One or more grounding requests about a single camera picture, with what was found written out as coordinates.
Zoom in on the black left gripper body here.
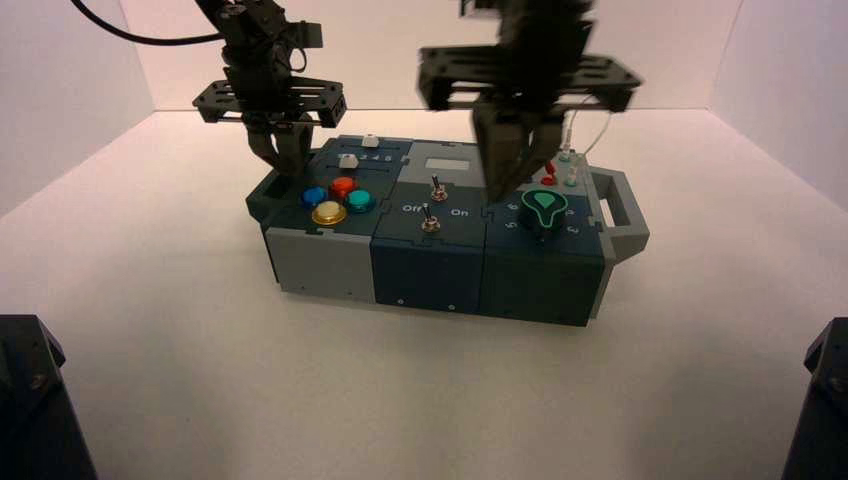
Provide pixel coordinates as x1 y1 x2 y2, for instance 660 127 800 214
192 39 348 128

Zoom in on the grey and blue control box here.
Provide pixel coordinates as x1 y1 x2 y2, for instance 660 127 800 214
245 135 651 328

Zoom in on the black green rotary knob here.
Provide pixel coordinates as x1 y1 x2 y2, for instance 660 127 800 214
519 188 570 242

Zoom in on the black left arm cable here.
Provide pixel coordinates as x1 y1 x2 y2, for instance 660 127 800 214
69 0 227 48

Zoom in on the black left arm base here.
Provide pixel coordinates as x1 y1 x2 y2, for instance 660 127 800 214
0 314 99 480

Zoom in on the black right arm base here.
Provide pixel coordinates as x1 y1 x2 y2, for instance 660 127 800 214
781 317 848 480

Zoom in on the yellow push button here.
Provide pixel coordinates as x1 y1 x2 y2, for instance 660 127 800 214
311 201 348 227

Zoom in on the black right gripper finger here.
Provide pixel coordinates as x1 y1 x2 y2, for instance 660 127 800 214
506 122 565 199
471 109 525 204

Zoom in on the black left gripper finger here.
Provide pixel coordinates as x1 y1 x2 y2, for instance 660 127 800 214
246 125 288 178
278 124 315 180

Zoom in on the white cable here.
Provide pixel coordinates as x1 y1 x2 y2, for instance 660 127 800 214
563 109 614 157

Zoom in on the teal push button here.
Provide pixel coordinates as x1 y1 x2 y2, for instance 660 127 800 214
345 189 377 215

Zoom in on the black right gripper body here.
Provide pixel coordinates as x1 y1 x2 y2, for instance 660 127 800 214
417 19 644 127

